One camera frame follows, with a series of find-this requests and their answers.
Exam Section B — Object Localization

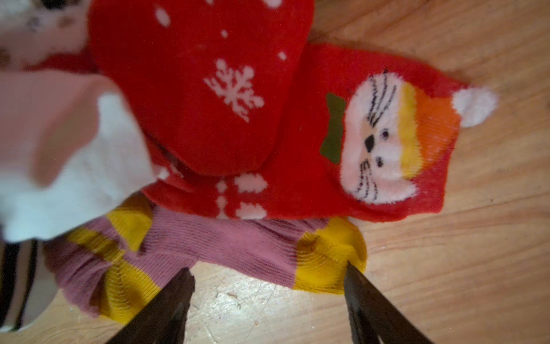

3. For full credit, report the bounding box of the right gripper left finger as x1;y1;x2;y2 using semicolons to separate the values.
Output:
107;268;195;344

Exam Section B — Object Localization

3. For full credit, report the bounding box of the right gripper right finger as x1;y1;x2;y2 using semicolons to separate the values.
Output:
344;263;433;344

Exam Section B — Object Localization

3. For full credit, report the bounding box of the white striped sock at back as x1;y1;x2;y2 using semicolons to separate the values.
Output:
1;239;58;333

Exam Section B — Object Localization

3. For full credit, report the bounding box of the white striped sock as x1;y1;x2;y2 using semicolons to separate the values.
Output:
1;239;58;333
1;70;157;243

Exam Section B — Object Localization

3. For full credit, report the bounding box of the red cat face sock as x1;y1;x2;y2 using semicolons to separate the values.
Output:
30;1;498;222

